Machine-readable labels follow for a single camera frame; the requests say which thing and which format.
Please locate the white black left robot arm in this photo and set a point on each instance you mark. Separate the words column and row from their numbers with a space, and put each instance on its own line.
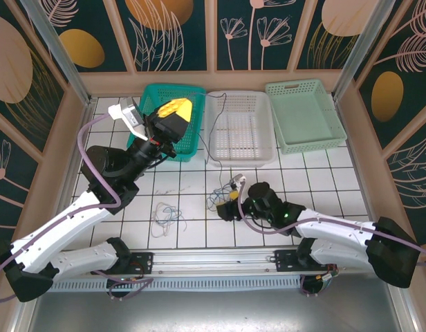
column 61, row 224

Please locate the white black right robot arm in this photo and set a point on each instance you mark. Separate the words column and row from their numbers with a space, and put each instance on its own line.
column 337, row 228

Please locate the teal plastic basket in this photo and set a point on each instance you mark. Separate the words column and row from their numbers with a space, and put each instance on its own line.
column 195, row 138

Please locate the white plastic basket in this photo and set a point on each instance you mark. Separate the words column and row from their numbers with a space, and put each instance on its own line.
column 240, row 138

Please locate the mint green plastic basket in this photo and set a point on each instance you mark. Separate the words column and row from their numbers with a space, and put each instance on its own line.
column 306, row 114

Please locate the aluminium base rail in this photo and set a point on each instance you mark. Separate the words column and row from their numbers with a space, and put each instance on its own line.
column 213, row 261

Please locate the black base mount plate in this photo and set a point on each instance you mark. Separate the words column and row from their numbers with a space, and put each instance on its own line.
column 287, row 261
column 142, row 263

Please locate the aluminium frame post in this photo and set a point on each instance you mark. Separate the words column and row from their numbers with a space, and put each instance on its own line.
column 361, row 48
column 61, row 55

